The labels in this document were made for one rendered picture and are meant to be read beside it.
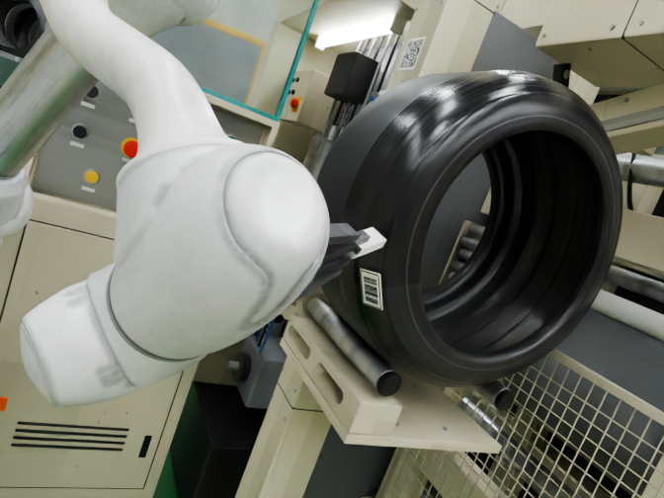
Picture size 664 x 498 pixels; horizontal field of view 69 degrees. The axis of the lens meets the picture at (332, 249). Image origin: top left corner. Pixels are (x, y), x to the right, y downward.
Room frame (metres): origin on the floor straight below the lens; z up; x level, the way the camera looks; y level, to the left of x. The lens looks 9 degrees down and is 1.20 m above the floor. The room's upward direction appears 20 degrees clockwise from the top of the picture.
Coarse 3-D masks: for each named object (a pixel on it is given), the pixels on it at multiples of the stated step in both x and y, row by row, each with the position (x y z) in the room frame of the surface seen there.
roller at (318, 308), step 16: (320, 304) 1.02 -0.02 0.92; (320, 320) 0.98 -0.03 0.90; (336, 320) 0.95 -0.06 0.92; (336, 336) 0.91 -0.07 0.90; (352, 336) 0.88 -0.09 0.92; (352, 352) 0.85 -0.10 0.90; (368, 352) 0.83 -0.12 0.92; (368, 368) 0.79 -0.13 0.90; (384, 368) 0.78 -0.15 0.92; (384, 384) 0.76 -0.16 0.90; (400, 384) 0.78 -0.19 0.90
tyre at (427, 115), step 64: (384, 128) 0.78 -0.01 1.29; (448, 128) 0.73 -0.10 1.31; (512, 128) 0.76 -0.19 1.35; (576, 128) 0.82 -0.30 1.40; (384, 192) 0.72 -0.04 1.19; (512, 192) 1.16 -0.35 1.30; (576, 192) 1.04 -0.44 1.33; (384, 256) 0.71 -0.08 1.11; (512, 256) 1.16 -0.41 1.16; (576, 256) 1.03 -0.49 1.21; (384, 320) 0.74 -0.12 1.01; (448, 320) 1.11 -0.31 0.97; (512, 320) 1.05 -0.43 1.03; (576, 320) 0.93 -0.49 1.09; (448, 384) 0.85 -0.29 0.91
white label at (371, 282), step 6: (360, 270) 0.73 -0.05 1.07; (366, 270) 0.72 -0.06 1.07; (366, 276) 0.72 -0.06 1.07; (372, 276) 0.71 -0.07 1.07; (378, 276) 0.70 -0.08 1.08; (366, 282) 0.73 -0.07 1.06; (372, 282) 0.72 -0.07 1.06; (378, 282) 0.71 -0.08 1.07; (366, 288) 0.73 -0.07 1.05; (372, 288) 0.72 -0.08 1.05; (378, 288) 0.71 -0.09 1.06; (366, 294) 0.73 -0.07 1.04; (372, 294) 0.72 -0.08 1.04; (378, 294) 0.71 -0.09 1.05; (366, 300) 0.74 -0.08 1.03; (372, 300) 0.73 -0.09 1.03; (378, 300) 0.71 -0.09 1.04; (378, 306) 0.72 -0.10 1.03
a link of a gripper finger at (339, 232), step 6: (330, 228) 0.57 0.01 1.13; (336, 228) 0.58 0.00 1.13; (342, 228) 0.59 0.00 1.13; (348, 228) 0.60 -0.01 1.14; (330, 234) 0.55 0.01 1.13; (336, 234) 0.56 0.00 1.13; (342, 234) 0.57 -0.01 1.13; (348, 234) 0.58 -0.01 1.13; (354, 234) 0.60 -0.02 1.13; (330, 240) 0.55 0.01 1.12; (336, 240) 0.57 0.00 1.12; (342, 240) 0.58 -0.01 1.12; (348, 240) 0.59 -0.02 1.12; (354, 240) 0.60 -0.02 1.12
